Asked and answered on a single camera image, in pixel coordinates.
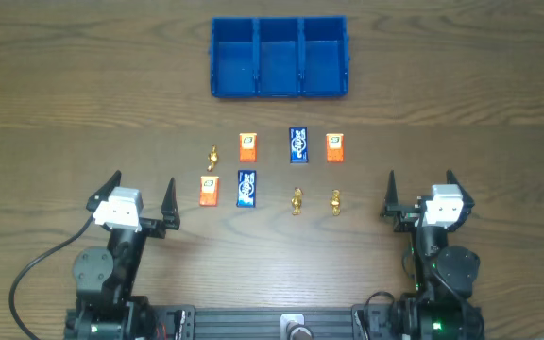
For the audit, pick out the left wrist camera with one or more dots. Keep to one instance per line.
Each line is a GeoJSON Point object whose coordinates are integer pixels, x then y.
{"type": "Point", "coordinates": [120, 208]}

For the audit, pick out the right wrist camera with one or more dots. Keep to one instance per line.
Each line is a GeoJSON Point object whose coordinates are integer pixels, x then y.
{"type": "Point", "coordinates": [444, 204]}

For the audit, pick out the mounting rail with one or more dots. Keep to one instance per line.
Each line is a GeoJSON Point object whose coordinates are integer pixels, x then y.
{"type": "Point", "coordinates": [243, 323]}

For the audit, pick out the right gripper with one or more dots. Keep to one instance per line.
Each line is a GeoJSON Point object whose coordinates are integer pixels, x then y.
{"type": "Point", "coordinates": [406, 217]}

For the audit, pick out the blue tray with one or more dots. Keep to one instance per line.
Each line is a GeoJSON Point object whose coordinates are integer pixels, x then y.
{"type": "Point", "coordinates": [279, 71]}

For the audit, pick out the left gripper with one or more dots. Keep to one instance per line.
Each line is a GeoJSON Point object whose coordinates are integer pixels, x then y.
{"type": "Point", "coordinates": [151, 227]}

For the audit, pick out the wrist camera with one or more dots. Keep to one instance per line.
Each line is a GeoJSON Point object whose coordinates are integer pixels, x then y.
{"type": "Point", "coordinates": [120, 208]}
{"type": "Point", "coordinates": [444, 204]}

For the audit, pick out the orange candy box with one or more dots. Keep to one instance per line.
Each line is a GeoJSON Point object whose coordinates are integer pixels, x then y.
{"type": "Point", "coordinates": [334, 150]}
{"type": "Point", "coordinates": [248, 148]}
{"type": "Point", "coordinates": [209, 193]}

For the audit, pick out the blue candy pack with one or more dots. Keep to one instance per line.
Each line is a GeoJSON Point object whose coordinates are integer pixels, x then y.
{"type": "Point", "coordinates": [246, 189]}
{"type": "Point", "coordinates": [298, 144]}

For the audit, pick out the gold candy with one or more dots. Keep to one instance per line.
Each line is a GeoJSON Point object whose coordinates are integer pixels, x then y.
{"type": "Point", "coordinates": [296, 201]}
{"type": "Point", "coordinates": [212, 157]}
{"type": "Point", "coordinates": [335, 202]}

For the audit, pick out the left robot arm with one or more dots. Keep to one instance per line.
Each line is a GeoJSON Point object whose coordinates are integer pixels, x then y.
{"type": "Point", "coordinates": [111, 264]}

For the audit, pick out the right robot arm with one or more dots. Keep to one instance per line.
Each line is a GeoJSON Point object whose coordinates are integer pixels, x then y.
{"type": "Point", "coordinates": [447, 274]}

